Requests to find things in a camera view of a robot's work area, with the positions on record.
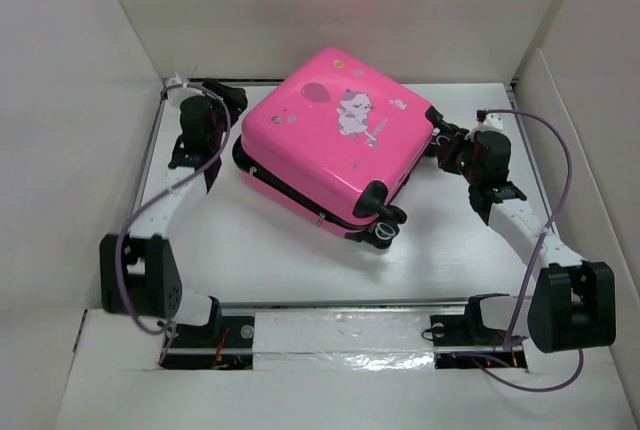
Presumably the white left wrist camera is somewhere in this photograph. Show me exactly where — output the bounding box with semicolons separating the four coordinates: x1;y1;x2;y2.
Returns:
161;72;195;108

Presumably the pink kids suitcase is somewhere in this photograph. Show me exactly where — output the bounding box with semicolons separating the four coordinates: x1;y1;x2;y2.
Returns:
232;48;435;250

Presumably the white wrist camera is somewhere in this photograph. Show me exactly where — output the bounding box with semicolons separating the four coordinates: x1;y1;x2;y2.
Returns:
475;110;504;132
161;72;195;108

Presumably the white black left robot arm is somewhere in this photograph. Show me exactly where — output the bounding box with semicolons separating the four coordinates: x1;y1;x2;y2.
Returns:
99;77;248;347

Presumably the white side board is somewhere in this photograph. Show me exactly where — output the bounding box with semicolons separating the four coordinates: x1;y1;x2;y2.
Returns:
515;49;639;304

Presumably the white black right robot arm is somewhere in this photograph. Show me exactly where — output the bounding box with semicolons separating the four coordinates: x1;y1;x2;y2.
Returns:
429;111;617;353

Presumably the metal base rail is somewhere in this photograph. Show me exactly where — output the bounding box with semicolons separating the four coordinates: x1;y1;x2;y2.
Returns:
160;307;527;372

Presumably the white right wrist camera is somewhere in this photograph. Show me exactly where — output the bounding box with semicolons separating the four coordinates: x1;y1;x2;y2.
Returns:
475;110;504;132

